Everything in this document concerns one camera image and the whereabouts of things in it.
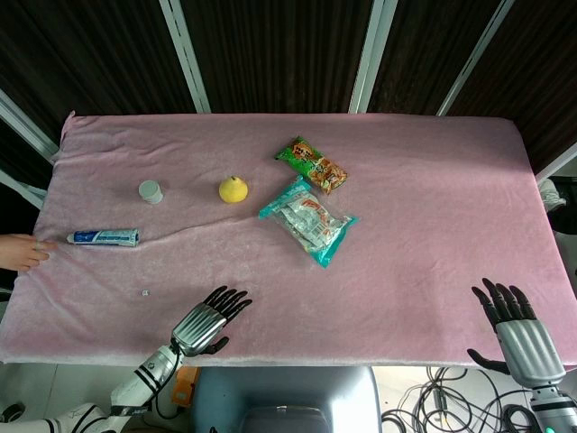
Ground blue white toothpaste tube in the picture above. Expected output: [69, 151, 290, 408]
[66, 228, 141, 247]

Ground teal clear snack bag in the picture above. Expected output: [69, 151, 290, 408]
[258, 175, 360, 270]

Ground small grey cup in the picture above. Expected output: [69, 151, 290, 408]
[138, 180, 164, 206]

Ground bare human hand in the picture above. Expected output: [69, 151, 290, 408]
[0, 233, 59, 272]

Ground orange tag on arm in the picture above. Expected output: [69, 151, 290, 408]
[171, 366, 200, 409]

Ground black tangled floor cables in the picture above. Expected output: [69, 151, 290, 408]
[380, 365, 542, 433]

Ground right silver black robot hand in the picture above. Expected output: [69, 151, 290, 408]
[466, 277, 567, 388]

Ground green orange snack packet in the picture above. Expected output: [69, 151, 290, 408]
[274, 135, 350, 196]

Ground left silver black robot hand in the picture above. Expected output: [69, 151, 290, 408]
[169, 285, 253, 358]

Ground pink fleece table cloth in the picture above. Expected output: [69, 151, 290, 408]
[0, 110, 577, 367]

